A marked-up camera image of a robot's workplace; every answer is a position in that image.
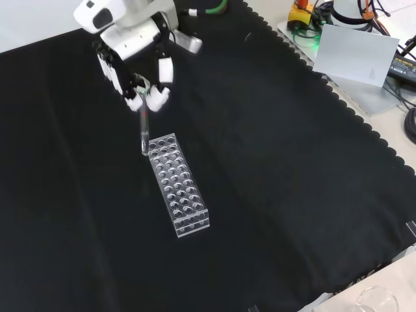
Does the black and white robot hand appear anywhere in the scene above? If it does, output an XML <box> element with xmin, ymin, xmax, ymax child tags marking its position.
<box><xmin>73</xmin><ymin>0</ymin><xmax>176</xmax><ymax>114</ymax></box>

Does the clear glass test tube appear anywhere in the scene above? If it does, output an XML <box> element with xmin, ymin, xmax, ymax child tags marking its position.
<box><xmin>139</xmin><ymin>85</ymin><xmax>151</xmax><ymax>157</ymax></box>

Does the clear plastic test tube rack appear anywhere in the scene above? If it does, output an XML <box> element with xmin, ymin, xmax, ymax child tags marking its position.
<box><xmin>147</xmin><ymin>133</ymin><xmax>211</xmax><ymax>239</ymax></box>

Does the yellow stop button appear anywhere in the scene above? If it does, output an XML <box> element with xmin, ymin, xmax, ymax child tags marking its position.
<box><xmin>289</xmin><ymin>0</ymin><xmax>315</xmax><ymax>29</ymax></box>

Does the black table cloth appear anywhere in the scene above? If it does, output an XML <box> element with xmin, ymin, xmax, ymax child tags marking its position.
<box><xmin>0</xmin><ymin>0</ymin><xmax>416</xmax><ymax>312</ymax></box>

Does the black power adapter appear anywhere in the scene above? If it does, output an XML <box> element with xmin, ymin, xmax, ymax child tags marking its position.
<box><xmin>386</xmin><ymin>53</ymin><xmax>416</xmax><ymax>83</ymax></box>

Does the clear glass beaker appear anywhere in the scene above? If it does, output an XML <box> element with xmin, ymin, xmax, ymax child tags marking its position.
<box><xmin>352</xmin><ymin>285</ymin><xmax>399</xmax><ymax>312</ymax></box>

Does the silver wrist camera block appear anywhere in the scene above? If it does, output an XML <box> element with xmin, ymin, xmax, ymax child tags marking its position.
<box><xmin>174</xmin><ymin>30</ymin><xmax>203</xmax><ymax>55</ymax></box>

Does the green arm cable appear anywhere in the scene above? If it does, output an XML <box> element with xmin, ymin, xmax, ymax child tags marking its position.
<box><xmin>180</xmin><ymin>0</ymin><xmax>229</xmax><ymax>16</ymax></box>

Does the green base cable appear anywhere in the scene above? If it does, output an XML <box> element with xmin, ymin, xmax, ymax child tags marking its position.
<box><xmin>291</xmin><ymin>27</ymin><xmax>322</xmax><ymax>49</ymax></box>

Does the grey metal base plate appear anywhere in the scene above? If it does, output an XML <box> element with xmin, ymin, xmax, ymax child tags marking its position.
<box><xmin>276</xmin><ymin>19</ymin><xmax>408</xmax><ymax>116</ymax></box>

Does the black coiled cable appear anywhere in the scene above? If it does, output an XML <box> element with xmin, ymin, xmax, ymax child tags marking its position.
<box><xmin>402</xmin><ymin>107</ymin><xmax>416</xmax><ymax>146</ymax></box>

